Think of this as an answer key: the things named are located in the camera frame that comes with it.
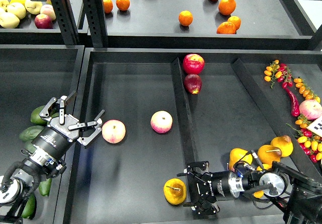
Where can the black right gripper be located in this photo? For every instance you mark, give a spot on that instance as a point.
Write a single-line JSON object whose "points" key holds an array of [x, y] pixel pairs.
{"points": [[206, 188]]}

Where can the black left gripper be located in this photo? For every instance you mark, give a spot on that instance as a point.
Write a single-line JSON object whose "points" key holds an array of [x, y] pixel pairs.
{"points": [[65, 129]]}

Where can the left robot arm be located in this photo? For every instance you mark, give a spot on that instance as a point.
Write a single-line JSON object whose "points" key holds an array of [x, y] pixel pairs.
{"points": [[23, 178]]}

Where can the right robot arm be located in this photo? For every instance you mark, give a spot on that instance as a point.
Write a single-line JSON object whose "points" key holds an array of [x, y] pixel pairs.
{"points": [[296, 195]]}

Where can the green avocado top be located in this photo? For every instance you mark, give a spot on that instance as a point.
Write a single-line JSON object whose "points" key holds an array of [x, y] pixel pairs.
{"points": [[30, 133]]}

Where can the yellow pear front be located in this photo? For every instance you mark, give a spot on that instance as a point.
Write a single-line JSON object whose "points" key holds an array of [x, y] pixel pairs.
{"points": [[260, 194]]}

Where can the green avocado dark flat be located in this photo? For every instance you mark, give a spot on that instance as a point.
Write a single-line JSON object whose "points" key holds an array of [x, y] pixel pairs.
{"points": [[29, 147]]}

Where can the yellow pear with stem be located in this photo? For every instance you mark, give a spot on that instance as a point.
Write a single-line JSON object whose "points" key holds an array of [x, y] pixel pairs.
{"points": [[268, 153]]}

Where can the yellow pear by divider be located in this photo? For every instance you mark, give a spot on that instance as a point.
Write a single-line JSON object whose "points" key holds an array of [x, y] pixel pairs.
{"points": [[284, 143]]}

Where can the pink apple left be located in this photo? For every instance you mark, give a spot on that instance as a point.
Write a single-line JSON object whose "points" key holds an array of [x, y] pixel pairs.
{"points": [[113, 131]]}

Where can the pink apple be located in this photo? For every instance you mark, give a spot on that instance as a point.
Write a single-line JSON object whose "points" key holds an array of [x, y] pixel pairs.
{"points": [[161, 121], [113, 131]]}

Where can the black left tray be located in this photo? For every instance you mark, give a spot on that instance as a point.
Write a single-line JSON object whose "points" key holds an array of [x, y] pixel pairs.
{"points": [[30, 76]]}

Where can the pink apple centre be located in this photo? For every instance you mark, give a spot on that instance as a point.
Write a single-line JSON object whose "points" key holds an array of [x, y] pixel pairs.
{"points": [[161, 121]]}

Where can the large black divided tray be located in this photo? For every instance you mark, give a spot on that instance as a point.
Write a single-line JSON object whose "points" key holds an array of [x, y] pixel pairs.
{"points": [[123, 183]]}

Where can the red apple on shelf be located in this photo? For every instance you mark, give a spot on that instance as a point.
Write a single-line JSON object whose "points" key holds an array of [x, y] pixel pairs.
{"points": [[43, 21]]}

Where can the dark red apple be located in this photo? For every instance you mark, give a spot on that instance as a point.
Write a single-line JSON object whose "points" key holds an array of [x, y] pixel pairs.
{"points": [[193, 83]]}

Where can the pale peach on shelf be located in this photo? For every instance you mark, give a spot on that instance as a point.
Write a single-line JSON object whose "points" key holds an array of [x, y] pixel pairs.
{"points": [[49, 11]]}

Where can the orange far left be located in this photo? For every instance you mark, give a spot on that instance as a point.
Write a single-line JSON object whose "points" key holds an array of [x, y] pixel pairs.
{"points": [[108, 6]]}

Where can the yellow apple on shelf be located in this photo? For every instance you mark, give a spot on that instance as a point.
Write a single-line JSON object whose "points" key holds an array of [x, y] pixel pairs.
{"points": [[33, 7]]}

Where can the lower cherry tomato bunch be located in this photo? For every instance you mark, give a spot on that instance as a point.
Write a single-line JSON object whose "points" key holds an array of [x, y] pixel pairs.
{"points": [[309, 142]]}

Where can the cherry tomato bunch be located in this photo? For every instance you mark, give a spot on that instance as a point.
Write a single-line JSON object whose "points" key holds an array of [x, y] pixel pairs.
{"points": [[309, 142], [278, 72]]}

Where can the pale yellow apple front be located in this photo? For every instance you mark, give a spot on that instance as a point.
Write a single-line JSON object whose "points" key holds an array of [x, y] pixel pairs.
{"points": [[9, 20]]}

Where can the pale yellow apple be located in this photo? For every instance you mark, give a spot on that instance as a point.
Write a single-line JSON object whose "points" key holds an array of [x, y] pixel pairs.
{"points": [[9, 20], [18, 9]]}

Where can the pale yellow apple middle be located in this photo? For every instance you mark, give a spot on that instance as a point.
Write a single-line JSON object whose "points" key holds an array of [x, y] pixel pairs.
{"points": [[18, 9]]}

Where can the red chili pepper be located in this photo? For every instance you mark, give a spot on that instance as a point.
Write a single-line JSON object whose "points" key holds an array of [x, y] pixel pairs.
{"points": [[295, 112]]}

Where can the bright red apple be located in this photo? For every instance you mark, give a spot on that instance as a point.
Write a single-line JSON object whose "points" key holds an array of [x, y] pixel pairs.
{"points": [[193, 64]]}

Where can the yellow lemon on shelf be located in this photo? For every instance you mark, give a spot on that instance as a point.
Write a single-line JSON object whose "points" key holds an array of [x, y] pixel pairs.
{"points": [[18, 1]]}

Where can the white marker tag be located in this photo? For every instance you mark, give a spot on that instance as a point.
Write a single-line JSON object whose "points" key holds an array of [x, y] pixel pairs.
{"points": [[316, 126]]}

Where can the pink apple right tray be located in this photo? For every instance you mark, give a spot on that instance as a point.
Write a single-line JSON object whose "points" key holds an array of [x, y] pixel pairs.
{"points": [[311, 109]]}

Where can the upper cherry tomato bunch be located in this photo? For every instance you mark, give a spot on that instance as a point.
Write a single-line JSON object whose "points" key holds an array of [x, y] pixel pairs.
{"points": [[278, 72]]}

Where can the orange cherry tomato vine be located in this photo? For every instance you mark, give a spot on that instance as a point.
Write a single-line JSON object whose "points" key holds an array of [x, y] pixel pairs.
{"points": [[305, 90]]}

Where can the black upright post left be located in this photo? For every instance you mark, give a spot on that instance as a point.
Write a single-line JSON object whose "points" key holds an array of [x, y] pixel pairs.
{"points": [[66, 21]]}

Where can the black upright post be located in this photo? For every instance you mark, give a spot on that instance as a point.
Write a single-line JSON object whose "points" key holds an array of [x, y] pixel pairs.
{"points": [[66, 21], [94, 10]]}

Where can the black upright post right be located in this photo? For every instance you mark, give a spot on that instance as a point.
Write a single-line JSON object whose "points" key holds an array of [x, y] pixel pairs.
{"points": [[94, 10]]}

